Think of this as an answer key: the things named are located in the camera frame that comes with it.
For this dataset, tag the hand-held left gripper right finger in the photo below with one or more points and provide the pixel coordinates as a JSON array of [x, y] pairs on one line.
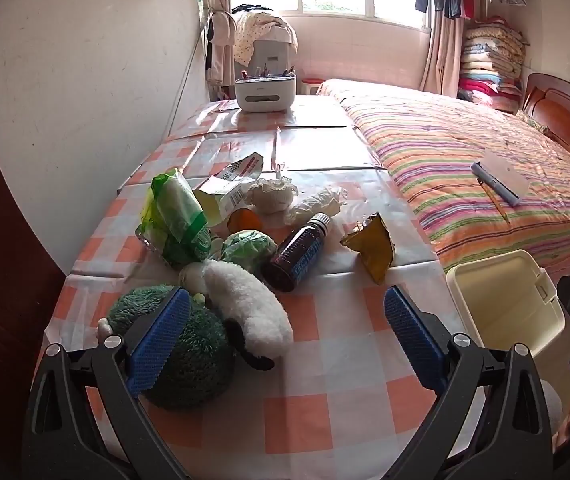
[[415, 340]]

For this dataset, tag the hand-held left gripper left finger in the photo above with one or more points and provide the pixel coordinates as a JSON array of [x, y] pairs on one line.
[[160, 340]]

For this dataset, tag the green plush toy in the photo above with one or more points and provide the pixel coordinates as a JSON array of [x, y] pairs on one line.
[[200, 360]]

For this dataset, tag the cream plastic bin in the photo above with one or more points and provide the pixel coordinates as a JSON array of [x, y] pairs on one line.
[[505, 305]]

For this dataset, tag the orange fruit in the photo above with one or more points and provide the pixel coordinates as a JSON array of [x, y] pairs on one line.
[[245, 221]]

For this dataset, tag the brown medicine bottle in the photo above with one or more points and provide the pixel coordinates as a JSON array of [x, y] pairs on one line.
[[295, 255]]

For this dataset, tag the checked tablecloth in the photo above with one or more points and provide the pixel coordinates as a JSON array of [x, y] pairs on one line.
[[345, 310]]

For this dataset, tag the white plush toy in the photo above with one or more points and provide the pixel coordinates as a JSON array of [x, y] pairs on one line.
[[245, 305]]

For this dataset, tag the yellow snack packet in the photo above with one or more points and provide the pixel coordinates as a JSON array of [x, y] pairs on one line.
[[372, 247]]

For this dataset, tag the green plastic packet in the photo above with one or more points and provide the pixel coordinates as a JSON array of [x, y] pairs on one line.
[[175, 220]]

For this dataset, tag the crumpled dark green packet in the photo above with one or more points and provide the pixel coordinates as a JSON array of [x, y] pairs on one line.
[[247, 249]]

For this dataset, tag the yellow pencil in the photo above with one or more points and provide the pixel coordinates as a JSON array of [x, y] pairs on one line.
[[497, 205]]

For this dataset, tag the crumpled white tissue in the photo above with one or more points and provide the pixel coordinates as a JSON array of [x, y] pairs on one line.
[[315, 205]]

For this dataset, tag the brown notebook with pen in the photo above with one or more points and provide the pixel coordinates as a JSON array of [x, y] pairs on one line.
[[507, 175]]

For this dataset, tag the white cardboard medicine box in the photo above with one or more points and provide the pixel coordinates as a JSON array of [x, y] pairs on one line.
[[230, 180]]

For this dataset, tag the white lace sock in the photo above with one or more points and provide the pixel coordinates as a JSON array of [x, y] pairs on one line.
[[270, 197]]

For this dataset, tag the striped blanket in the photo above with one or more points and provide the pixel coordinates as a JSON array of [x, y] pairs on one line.
[[440, 150]]

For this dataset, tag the wooden headboard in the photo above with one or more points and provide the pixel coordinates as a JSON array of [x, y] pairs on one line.
[[565, 110]]

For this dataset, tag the white desktop organizer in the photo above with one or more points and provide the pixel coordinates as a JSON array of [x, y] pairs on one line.
[[265, 92]]

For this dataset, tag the red topped stool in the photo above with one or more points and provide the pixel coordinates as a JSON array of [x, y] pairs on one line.
[[312, 84]]

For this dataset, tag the stack of folded quilts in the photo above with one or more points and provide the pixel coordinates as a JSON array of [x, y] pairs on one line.
[[490, 65]]

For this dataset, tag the pink curtain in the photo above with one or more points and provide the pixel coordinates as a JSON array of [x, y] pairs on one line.
[[440, 55]]

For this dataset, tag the white floor appliance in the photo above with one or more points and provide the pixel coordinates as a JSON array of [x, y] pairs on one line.
[[275, 55]]

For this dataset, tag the hanging beige bag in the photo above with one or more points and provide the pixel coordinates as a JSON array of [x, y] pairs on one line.
[[222, 35]]

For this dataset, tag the dotted cloth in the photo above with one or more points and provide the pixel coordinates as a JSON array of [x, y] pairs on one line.
[[255, 30]]

